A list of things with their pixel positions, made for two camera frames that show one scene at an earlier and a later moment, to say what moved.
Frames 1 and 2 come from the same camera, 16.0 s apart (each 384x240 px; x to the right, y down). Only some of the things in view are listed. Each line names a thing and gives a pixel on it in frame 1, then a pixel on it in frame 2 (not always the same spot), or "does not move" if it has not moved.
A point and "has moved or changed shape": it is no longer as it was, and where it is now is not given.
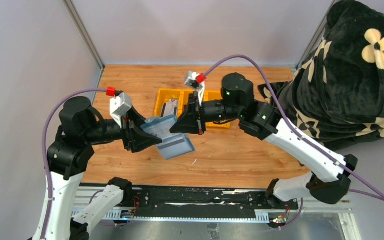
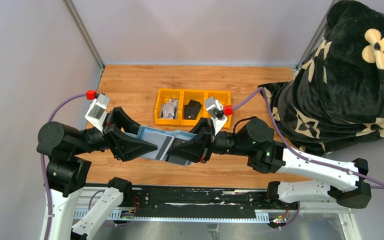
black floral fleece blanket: (351, 86) does not move
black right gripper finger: (191, 121) -> (197, 150)
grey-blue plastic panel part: (172, 144) has moved or changed shape
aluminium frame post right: (316, 40) does not move
